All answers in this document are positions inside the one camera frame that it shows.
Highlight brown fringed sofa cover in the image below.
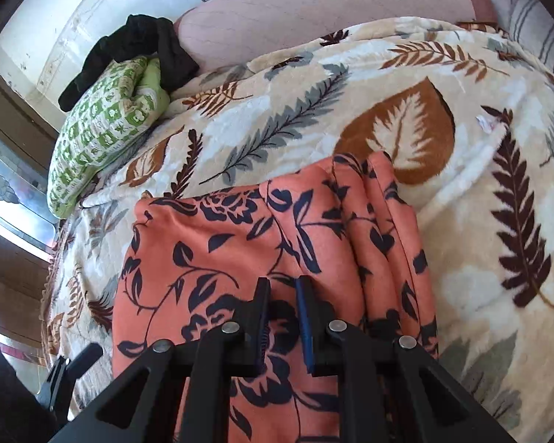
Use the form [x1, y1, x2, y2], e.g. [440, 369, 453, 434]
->
[40, 219, 75, 357]

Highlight wooden stained-glass door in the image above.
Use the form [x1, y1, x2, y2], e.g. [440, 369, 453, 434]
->
[0, 68, 62, 379]

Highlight orange floral garment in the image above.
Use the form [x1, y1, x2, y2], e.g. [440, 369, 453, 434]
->
[112, 151, 440, 443]

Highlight green checked pillow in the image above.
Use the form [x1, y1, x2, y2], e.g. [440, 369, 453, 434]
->
[47, 55, 171, 218]

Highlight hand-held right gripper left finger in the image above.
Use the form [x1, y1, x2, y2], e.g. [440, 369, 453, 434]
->
[51, 277, 271, 443]

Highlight pink sofa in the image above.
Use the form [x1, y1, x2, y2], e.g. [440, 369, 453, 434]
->
[172, 0, 500, 75]

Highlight black cloth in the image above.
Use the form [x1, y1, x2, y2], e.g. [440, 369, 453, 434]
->
[58, 14, 199, 113]

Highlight cream leaf-print blanket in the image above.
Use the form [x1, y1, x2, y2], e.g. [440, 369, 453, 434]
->
[41, 16, 554, 443]

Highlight striped floral cushion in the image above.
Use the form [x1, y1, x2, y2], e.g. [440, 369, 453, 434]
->
[497, 0, 554, 85]

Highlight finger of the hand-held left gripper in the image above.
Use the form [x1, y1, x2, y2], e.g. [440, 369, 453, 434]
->
[38, 343, 105, 422]

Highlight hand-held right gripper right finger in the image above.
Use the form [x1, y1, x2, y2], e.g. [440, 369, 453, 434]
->
[295, 275, 518, 443]

